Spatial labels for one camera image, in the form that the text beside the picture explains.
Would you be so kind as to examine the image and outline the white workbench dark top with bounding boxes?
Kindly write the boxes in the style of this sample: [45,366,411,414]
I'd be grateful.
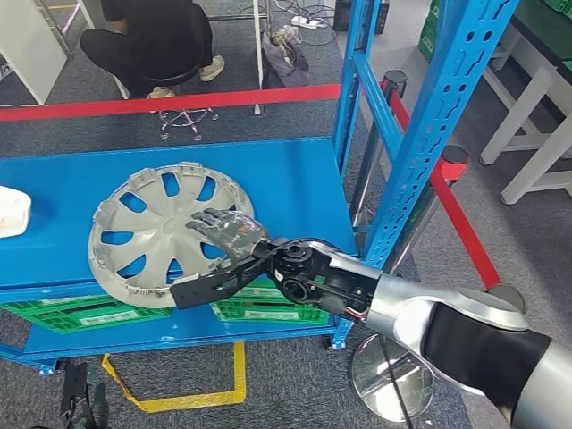
[480,0,572,167]

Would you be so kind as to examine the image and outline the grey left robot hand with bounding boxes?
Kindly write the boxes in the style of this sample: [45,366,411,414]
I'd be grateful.
[87,382,109,429]

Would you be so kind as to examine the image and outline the person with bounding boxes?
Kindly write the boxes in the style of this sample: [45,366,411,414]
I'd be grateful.
[79,0,226,101]

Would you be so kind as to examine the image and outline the green crate stack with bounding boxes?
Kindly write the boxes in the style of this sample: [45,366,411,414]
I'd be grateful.
[417,0,441,63]

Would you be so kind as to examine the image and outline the black round stool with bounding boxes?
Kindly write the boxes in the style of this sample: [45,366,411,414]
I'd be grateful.
[142,63,220,142]

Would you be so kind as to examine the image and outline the yellow floor tape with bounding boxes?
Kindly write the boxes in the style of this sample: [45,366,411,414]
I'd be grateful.
[101,341,247,415]

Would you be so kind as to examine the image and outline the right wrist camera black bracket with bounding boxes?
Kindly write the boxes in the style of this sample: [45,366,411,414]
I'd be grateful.
[169,260,257,312]

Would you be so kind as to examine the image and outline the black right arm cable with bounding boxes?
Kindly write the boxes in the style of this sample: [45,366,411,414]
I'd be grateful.
[378,334,414,429]

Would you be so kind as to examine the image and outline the blue metal shelf rack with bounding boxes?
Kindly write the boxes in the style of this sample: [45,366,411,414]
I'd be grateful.
[0,0,521,377]

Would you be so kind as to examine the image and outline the white workbench green top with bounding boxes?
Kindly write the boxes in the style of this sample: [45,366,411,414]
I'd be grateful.
[500,55,572,206]

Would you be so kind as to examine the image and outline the white plastic part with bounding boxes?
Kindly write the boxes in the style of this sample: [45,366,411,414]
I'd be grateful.
[0,185,32,240]

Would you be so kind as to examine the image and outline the green plastic folding crate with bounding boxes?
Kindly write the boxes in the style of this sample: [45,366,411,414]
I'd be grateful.
[0,294,112,314]
[22,305,173,336]
[211,300,333,326]
[212,274,334,306]

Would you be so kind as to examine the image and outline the white table leg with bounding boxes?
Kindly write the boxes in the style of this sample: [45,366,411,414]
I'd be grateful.
[251,0,264,90]

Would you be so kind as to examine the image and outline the white power strip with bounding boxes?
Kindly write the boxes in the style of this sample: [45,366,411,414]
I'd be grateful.
[291,15,329,30]

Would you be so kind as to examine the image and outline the black box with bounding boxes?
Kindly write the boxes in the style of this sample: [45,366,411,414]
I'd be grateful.
[333,0,391,35]

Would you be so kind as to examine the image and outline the red barrier belt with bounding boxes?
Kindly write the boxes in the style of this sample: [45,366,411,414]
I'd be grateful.
[0,83,365,123]
[386,87,411,132]
[429,170,503,291]

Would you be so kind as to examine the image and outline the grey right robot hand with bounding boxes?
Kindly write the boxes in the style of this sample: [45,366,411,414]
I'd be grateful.
[184,206,270,263]

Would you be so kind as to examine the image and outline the silver plastic wheel hubcap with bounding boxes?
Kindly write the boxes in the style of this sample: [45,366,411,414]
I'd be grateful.
[88,161,256,310]

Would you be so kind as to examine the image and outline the grey bag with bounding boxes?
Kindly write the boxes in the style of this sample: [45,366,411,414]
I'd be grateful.
[261,24,310,90]

